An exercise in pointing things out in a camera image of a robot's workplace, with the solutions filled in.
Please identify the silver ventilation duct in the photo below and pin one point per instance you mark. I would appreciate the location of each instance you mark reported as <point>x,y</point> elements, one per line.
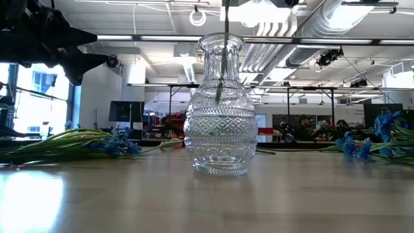
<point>323,26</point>

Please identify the black monitor on stand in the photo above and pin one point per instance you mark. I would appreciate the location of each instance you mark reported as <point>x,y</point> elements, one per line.
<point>126,111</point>

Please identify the clear cut glass vase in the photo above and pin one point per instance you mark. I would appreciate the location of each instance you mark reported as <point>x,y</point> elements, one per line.
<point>220,136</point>

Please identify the wide black monitor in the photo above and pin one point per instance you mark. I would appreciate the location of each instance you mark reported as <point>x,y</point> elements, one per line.
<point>383,115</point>

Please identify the blue artificial flower spray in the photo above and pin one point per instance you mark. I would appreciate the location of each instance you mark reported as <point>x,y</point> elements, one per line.
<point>64,142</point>
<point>226,16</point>
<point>385,121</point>
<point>349,145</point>

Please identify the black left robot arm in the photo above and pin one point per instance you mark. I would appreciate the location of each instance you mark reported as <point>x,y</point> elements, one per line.
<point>6,132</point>

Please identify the black workstation frame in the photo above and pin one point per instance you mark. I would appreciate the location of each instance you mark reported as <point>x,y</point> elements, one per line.
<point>170,103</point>

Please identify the long ceiling light bar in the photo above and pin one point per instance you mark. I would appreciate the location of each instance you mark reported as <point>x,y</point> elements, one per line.
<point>168,38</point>

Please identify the black ceiling camera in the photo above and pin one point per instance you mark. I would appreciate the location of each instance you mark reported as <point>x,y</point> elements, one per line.
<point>359,83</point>
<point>112,61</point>
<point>328,57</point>

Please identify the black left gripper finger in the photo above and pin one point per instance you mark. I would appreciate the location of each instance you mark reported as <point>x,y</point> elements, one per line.
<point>81,64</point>
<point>79,37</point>

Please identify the person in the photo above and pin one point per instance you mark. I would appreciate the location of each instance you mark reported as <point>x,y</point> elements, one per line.
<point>304,129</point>
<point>342,127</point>

